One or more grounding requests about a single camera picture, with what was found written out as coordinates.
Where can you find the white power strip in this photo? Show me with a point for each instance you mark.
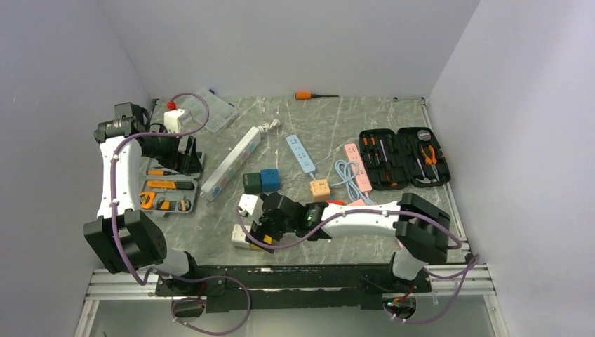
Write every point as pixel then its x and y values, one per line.
pixel 215 183

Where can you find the yellow cube socket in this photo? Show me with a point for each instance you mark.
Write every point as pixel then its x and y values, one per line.
pixel 265 240

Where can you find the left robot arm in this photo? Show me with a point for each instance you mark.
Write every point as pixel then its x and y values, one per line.
pixel 123 236

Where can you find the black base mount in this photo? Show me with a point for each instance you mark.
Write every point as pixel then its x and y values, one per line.
pixel 228 288

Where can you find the black tool case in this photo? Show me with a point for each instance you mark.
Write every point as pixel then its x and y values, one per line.
pixel 394 160

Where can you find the light blue power strip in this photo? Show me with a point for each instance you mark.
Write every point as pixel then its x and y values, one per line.
pixel 341 166

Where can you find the blue cube socket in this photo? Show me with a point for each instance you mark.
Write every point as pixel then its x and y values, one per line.
pixel 270 180

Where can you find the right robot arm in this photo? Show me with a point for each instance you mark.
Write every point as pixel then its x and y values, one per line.
pixel 421 228

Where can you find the white cube socket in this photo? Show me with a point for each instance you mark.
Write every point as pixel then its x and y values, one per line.
pixel 238 238

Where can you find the pink power strip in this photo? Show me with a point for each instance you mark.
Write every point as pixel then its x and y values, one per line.
pixel 361 179

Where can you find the grey tool tray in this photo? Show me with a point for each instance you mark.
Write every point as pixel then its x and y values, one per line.
pixel 165 192

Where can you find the dark green cube socket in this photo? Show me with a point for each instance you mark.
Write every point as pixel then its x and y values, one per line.
pixel 252 183

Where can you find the clear plastic organizer box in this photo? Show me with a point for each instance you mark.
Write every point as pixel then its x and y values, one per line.
pixel 221 112

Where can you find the red cube socket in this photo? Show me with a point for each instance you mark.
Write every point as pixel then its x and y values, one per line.
pixel 337 202

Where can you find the beige cube socket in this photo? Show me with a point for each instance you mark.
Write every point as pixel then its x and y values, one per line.
pixel 320 190

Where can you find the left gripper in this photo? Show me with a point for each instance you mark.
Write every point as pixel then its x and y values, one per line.
pixel 193 164

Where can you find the orange handled screwdriver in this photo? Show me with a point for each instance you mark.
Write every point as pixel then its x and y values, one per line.
pixel 309 96

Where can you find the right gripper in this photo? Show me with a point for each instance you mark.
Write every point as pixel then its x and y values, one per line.
pixel 259 228

